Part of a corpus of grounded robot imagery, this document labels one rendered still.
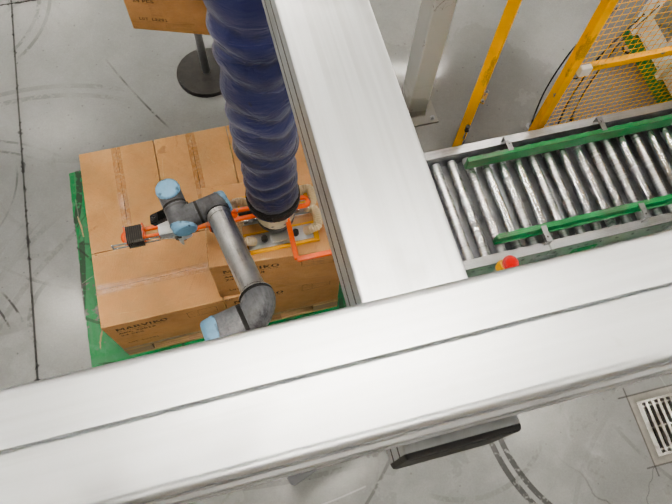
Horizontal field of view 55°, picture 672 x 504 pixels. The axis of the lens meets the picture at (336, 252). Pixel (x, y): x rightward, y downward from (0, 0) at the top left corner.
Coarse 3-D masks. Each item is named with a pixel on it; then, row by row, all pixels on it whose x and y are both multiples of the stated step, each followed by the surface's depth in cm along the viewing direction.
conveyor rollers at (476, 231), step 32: (512, 160) 355; (544, 160) 357; (448, 192) 344; (480, 192) 344; (512, 192) 345; (544, 192) 347; (576, 192) 348; (608, 192) 350; (512, 224) 338; (608, 224) 341
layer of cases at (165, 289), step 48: (144, 144) 349; (192, 144) 350; (96, 192) 337; (144, 192) 338; (192, 192) 339; (96, 240) 326; (192, 240) 328; (96, 288) 317; (144, 288) 318; (192, 288) 319; (288, 288) 325; (336, 288) 345; (144, 336) 336
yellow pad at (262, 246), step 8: (296, 224) 288; (304, 224) 288; (256, 232) 286; (264, 232) 286; (296, 232) 283; (264, 240) 281; (288, 240) 284; (296, 240) 284; (304, 240) 285; (312, 240) 285; (248, 248) 283; (256, 248) 282; (264, 248) 283; (272, 248) 283; (280, 248) 284
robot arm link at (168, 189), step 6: (162, 180) 241; (168, 180) 241; (174, 180) 241; (156, 186) 240; (162, 186) 239; (168, 186) 239; (174, 186) 239; (156, 192) 239; (162, 192) 238; (168, 192) 238; (174, 192) 238; (180, 192) 242; (162, 198) 238; (168, 198) 238; (174, 198) 239; (162, 204) 240
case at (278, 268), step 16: (304, 176) 299; (208, 192) 295; (224, 192) 295; (240, 192) 295; (256, 224) 289; (208, 240) 285; (320, 240) 287; (208, 256) 282; (256, 256) 283; (272, 256) 283; (288, 256) 284; (224, 272) 288; (272, 272) 298; (288, 272) 302; (304, 272) 305; (320, 272) 309; (336, 272) 313; (224, 288) 307
